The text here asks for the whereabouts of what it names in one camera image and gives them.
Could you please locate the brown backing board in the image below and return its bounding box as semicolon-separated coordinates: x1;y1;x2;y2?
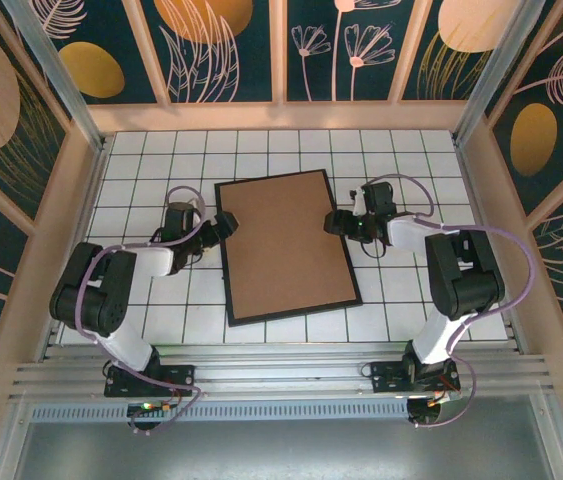
219;173;358;322

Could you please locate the black picture frame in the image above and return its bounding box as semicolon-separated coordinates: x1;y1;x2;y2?
213;168;365;328

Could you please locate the small electronics board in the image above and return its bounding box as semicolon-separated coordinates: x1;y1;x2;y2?
407;390;463;427
127;401;175;417

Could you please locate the grey metal sheet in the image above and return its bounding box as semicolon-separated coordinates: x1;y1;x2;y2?
10;419;563;480

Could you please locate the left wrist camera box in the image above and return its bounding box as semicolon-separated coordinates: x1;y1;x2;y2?
166;198;207;236

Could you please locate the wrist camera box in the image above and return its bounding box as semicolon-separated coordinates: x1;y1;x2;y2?
166;198;207;236
351;180;396;217

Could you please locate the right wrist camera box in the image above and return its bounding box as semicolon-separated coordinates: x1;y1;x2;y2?
351;180;396;217

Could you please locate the aluminium side rail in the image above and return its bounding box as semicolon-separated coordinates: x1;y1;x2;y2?
38;142;112;362
453;142;530;354

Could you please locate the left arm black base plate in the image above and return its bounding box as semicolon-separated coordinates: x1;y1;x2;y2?
104;363;197;399

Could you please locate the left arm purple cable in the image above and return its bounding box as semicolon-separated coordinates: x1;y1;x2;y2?
73;184;205;436

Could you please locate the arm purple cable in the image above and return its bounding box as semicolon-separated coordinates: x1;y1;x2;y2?
360;173;536;430
73;184;205;436

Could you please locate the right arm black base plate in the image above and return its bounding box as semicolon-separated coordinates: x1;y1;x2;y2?
369;357;462;396

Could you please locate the aluminium mounting rail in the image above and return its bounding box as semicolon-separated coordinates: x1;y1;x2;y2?
8;344;557;401

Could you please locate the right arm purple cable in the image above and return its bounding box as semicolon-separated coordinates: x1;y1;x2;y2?
360;173;536;430

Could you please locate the slotted grey cable duct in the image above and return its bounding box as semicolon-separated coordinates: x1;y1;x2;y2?
28;402;412;421

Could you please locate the aluminium corner post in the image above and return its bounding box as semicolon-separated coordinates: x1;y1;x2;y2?
452;0;548;146
0;0;111;154

